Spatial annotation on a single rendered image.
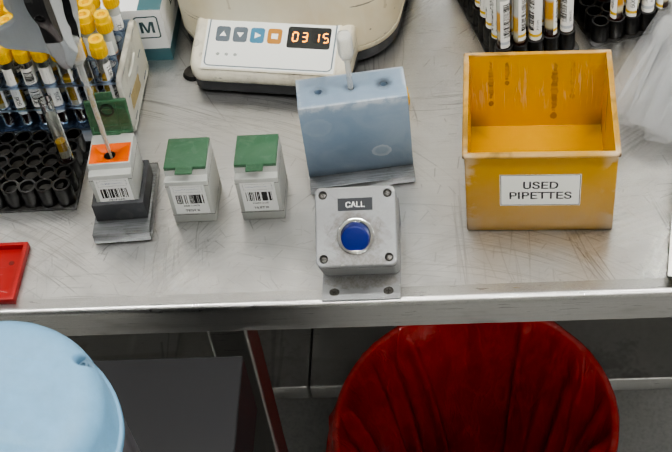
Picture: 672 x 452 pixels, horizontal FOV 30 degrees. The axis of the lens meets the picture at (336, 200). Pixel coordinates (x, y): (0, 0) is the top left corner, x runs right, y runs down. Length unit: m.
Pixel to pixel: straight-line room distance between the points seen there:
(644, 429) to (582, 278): 0.97
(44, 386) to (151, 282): 0.42
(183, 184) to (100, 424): 0.45
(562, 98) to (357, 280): 0.27
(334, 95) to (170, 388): 0.32
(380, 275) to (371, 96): 0.16
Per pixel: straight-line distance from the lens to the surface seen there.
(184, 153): 1.16
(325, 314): 1.12
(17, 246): 1.22
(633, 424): 2.07
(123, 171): 1.16
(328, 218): 1.08
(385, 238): 1.07
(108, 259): 1.19
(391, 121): 1.15
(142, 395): 0.99
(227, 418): 0.97
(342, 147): 1.17
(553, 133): 1.22
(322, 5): 1.27
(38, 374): 0.75
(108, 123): 1.18
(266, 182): 1.14
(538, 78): 1.19
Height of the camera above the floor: 1.75
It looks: 48 degrees down
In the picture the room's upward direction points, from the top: 9 degrees counter-clockwise
